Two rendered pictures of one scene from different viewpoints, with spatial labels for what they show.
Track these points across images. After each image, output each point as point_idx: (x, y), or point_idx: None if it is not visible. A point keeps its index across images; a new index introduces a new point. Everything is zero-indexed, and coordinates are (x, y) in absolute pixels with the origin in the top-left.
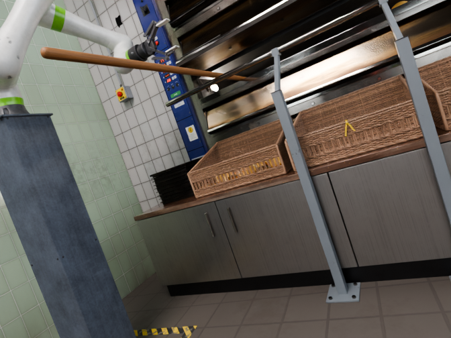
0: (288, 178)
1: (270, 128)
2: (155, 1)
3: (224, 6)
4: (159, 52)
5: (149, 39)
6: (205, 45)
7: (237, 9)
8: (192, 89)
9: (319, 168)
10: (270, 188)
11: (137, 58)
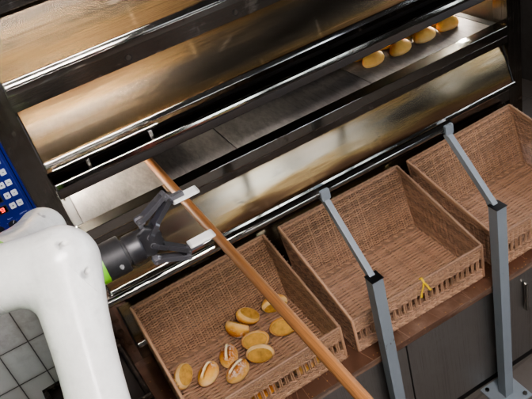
0: (365, 368)
1: (222, 255)
2: None
3: (142, 55)
4: (176, 249)
5: (157, 229)
6: (134, 150)
7: (167, 60)
8: (171, 267)
9: (400, 344)
10: (340, 387)
11: (127, 272)
